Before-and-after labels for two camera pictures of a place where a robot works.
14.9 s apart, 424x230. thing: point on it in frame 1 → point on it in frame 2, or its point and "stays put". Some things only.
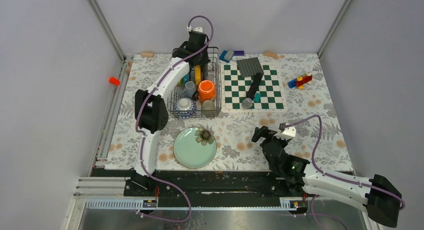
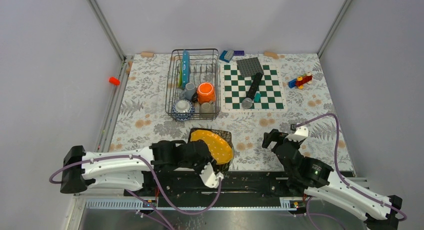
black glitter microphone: [247, 103] stays put
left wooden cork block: [147, 54] stays put
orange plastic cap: [114, 81] stays put
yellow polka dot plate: [198, 74] → [220, 150]
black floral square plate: [204, 69] → [225, 135]
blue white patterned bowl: [184, 108] stays put
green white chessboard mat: [235, 89] stays put
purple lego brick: [238, 53] stays put
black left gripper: [206, 59] → [209, 159]
